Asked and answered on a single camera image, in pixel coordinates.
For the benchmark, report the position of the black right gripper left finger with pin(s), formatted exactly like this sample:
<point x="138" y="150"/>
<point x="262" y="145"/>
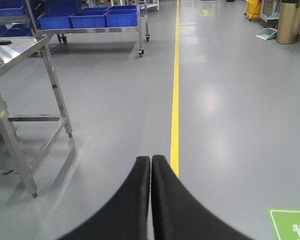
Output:
<point x="125" y="214"/>

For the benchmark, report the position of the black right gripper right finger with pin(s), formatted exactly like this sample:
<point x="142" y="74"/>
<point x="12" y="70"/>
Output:
<point x="177" y="214"/>

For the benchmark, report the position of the green floor sign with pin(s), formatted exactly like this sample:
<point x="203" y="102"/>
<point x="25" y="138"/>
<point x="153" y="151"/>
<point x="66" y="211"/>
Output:
<point x="285" y="222"/>

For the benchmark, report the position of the green dustpan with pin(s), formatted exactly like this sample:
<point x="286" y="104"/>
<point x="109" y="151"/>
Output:
<point x="267" y="33"/>

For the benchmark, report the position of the blue bin on trolley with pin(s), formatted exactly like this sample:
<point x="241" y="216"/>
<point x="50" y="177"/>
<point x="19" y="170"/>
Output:
<point x="56" y="20"/>

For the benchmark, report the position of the yellow mop bucket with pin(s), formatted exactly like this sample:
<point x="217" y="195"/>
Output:
<point x="253" y="9"/>

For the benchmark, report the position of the gold cylindrical planter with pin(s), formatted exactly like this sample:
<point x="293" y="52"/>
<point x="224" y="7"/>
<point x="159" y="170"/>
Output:
<point x="289" y="22"/>

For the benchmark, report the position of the steel trolley with bins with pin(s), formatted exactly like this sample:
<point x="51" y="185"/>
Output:
<point x="142" y="20"/>

